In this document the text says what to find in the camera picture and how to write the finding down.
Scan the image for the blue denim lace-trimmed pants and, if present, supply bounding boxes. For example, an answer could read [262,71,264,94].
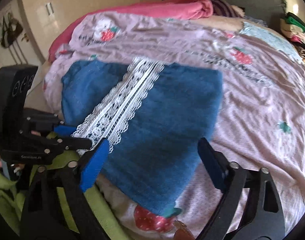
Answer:
[61,57,223,218]

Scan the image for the pink strawberry print bedsheet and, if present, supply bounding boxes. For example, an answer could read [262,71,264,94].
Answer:
[43,11,305,239]

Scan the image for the green blanket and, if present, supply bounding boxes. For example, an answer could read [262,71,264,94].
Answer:
[0,156,129,239]

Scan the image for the light blue crochet cloth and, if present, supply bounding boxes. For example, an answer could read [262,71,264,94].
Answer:
[239,21,303,64]

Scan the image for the stack of folded clothes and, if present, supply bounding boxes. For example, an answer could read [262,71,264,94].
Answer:
[280,12,305,64]

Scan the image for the striped dark purple garment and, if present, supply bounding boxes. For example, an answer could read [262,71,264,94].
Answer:
[210,0,245,18]

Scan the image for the pink blanket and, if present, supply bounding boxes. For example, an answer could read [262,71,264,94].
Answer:
[48,0,214,63]

